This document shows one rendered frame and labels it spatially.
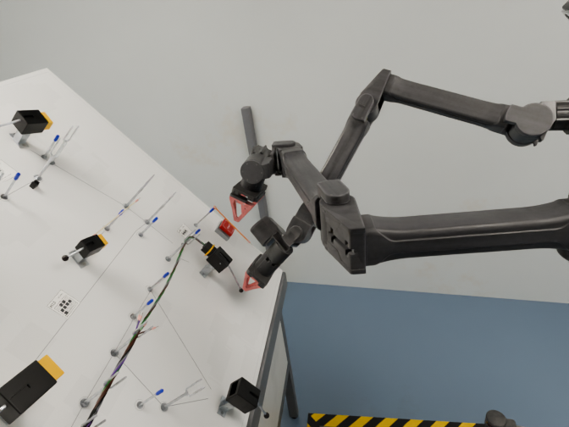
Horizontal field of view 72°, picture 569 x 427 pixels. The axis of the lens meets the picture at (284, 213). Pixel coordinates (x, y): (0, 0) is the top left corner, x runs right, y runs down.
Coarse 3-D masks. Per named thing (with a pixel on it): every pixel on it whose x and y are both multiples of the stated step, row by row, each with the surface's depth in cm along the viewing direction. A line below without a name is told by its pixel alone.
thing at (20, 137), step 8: (16, 112) 92; (24, 112) 93; (32, 112) 95; (40, 112) 97; (16, 120) 92; (24, 120) 92; (32, 120) 93; (40, 120) 95; (16, 128) 94; (24, 128) 93; (32, 128) 94; (40, 128) 96; (16, 136) 97; (24, 136) 97; (24, 144) 98
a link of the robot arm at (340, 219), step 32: (352, 224) 55; (384, 224) 56; (416, 224) 56; (448, 224) 55; (480, 224) 54; (512, 224) 53; (544, 224) 53; (352, 256) 56; (384, 256) 56; (416, 256) 56
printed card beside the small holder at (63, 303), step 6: (60, 294) 83; (66, 294) 84; (54, 300) 82; (60, 300) 83; (66, 300) 84; (72, 300) 84; (48, 306) 80; (54, 306) 81; (60, 306) 82; (66, 306) 83; (72, 306) 84; (78, 306) 85; (60, 312) 81; (66, 312) 82; (72, 312) 83; (66, 318) 81
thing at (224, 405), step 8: (232, 384) 93; (240, 384) 91; (248, 384) 92; (232, 392) 92; (240, 392) 89; (248, 392) 91; (256, 392) 92; (224, 400) 96; (232, 400) 90; (240, 400) 89; (248, 400) 90; (256, 400) 91; (224, 408) 94; (240, 408) 91; (248, 408) 91; (224, 416) 94; (264, 416) 94
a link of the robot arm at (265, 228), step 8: (256, 224) 109; (264, 224) 109; (272, 224) 108; (256, 232) 109; (264, 232) 108; (272, 232) 108; (280, 232) 107; (288, 232) 104; (296, 232) 103; (264, 240) 107; (288, 240) 104; (296, 240) 104
